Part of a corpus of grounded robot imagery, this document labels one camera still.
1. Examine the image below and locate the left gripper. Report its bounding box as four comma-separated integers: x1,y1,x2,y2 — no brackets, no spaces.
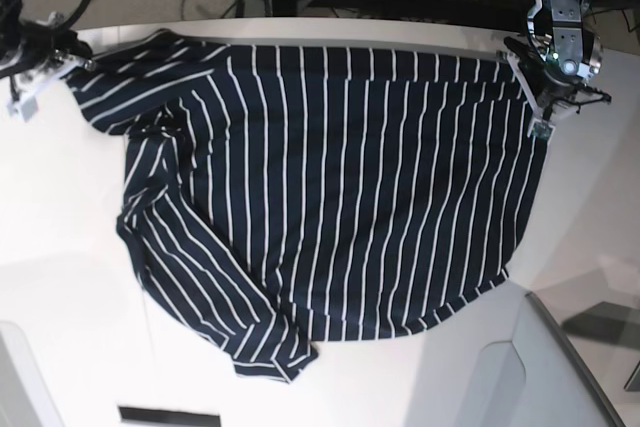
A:
496,51,610,125

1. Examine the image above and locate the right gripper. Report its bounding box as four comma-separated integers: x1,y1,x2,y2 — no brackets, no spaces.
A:
1,16,95,121

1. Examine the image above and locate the navy white striped t-shirt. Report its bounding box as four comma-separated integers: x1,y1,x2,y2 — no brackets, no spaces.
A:
66,30,547,382

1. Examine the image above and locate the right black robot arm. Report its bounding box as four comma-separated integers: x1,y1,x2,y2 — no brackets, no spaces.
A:
1,0,95,122

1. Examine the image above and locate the grey robot base cover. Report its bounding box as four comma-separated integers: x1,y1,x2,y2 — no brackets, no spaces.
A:
1,321,64,426
474,294,624,426

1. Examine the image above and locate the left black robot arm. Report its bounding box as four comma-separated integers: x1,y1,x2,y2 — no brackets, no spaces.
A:
498,0,611,141

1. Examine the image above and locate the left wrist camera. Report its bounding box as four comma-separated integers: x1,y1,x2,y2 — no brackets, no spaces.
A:
528,119,555,142

